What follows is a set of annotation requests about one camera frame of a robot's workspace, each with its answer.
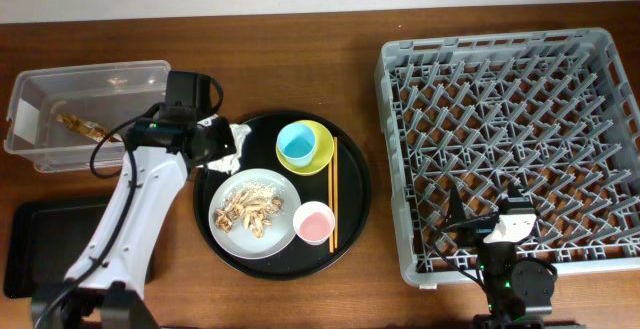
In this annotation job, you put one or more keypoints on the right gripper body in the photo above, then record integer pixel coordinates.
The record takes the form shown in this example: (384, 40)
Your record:
(476, 230)

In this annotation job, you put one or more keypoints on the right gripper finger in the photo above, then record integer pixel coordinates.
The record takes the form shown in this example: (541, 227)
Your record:
(513, 191)
(456, 212)

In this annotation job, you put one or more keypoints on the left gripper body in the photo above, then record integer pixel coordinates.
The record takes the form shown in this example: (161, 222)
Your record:
(221, 140)

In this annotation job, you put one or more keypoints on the white napkin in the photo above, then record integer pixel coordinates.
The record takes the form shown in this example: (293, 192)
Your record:
(231, 163)

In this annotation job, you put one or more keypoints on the brown snack wrapper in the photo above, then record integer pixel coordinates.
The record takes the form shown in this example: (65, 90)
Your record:
(82, 127)

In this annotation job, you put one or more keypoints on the pink cup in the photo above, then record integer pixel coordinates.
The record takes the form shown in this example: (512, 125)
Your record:
(311, 222)

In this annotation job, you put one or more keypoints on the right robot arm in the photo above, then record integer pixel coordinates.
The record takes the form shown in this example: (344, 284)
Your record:
(518, 290)

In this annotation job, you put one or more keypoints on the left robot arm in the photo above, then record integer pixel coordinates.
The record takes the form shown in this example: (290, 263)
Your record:
(110, 273)

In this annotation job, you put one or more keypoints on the grey dishwasher rack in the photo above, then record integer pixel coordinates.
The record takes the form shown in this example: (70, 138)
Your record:
(550, 111)

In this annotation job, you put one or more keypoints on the food scraps pile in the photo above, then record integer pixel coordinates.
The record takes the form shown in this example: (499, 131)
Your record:
(252, 206)

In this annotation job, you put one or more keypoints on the blue cup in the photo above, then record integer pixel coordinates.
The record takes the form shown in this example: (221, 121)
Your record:
(297, 144)

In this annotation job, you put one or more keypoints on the yellow bowl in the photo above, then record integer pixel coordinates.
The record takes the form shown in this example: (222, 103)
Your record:
(324, 149)

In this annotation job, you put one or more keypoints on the grey plate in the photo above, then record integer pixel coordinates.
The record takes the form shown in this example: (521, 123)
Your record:
(241, 243)

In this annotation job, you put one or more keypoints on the left wooden chopstick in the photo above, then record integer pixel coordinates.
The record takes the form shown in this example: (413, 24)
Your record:
(330, 205)

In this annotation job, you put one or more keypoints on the wooden chopstick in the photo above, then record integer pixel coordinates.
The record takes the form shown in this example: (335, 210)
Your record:
(330, 205)
(335, 193)

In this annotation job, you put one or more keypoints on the right wooden chopstick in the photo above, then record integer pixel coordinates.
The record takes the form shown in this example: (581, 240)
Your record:
(335, 193)

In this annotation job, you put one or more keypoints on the clear plastic bin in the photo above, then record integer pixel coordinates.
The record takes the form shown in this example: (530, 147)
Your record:
(105, 94)

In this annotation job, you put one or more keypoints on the black rectangular tray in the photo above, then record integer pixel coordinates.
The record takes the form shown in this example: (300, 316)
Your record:
(47, 237)

